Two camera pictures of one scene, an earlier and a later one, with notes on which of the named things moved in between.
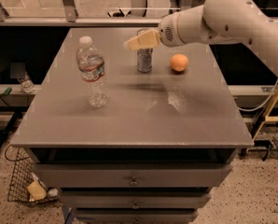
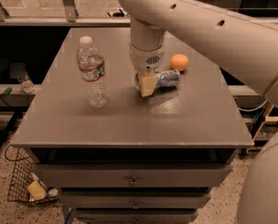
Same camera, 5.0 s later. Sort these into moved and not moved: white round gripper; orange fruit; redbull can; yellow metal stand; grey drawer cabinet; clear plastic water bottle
Moved: white round gripper; redbull can
Not moved: grey drawer cabinet; yellow metal stand; orange fruit; clear plastic water bottle
